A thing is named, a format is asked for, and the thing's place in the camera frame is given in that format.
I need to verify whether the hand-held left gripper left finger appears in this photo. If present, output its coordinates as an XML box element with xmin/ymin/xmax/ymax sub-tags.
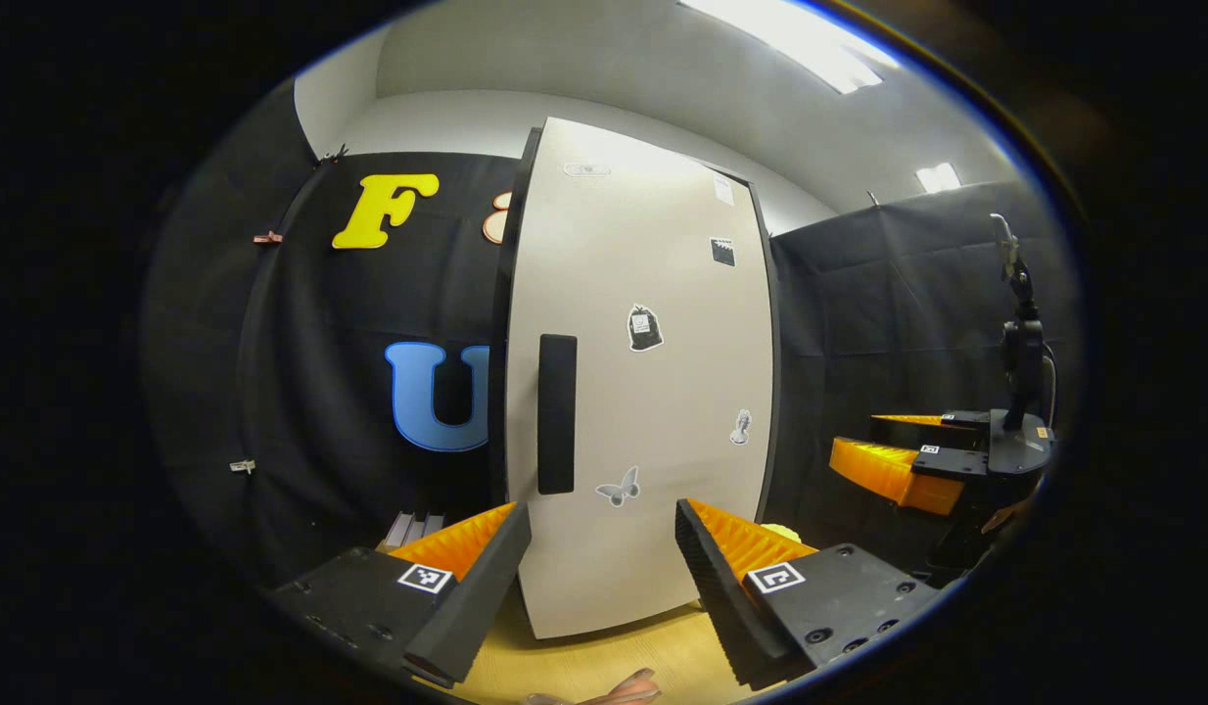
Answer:
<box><xmin>269</xmin><ymin>501</ymin><xmax>534</xmax><ymax>685</ymax></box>

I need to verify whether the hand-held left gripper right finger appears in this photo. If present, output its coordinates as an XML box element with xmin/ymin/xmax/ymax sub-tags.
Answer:
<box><xmin>673</xmin><ymin>496</ymin><xmax>945</xmax><ymax>692</ymax></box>

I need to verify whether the black cabinet door handle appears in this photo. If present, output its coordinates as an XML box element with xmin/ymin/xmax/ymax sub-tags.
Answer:
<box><xmin>536</xmin><ymin>333</ymin><xmax>579</xmax><ymax>496</ymax></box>

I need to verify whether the beige cabinet door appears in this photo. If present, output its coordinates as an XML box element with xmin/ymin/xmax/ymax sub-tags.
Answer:
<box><xmin>505</xmin><ymin>117</ymin><xmax>777</xmax><ymax>640</ymax></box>

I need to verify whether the black backdrop cloth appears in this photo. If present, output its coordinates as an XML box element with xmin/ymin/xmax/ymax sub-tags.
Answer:
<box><xmin>139</xmin><ymin>78</ymin><xmax>1085</xmax><ymax>588</ymax></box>

